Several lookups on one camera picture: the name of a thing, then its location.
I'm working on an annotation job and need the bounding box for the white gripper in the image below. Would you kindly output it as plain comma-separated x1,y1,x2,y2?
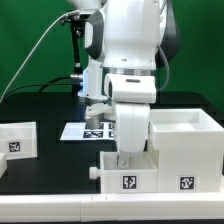
104,73,156,166

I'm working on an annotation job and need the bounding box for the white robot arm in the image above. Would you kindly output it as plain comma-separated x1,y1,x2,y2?
68,0,179,167

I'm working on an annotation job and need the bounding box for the white left rail piece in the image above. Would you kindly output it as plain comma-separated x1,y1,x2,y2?
0,153,7,178

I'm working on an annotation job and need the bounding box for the black camera stand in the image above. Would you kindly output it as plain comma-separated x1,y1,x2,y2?
60,13,85,92

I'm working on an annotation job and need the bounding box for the grey mounted camera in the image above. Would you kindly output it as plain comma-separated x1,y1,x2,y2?
85,103,114,129

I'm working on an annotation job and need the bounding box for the white cable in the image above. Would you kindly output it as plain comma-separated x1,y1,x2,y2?
0,9,81,103

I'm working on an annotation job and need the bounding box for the white drawer box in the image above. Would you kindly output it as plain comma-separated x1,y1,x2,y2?
89,152,158,194
0,122,37,160

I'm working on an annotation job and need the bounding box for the white front rail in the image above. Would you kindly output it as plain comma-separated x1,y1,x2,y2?
0,192,224,223

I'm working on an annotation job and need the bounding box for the black cable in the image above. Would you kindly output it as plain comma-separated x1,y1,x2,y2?
1,75,84,99

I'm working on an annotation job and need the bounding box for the white marker sheet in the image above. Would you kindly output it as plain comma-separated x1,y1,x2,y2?
60,122,114,141

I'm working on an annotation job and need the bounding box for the large white drawer cabinet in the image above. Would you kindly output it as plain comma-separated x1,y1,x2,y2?
149,109,224,193

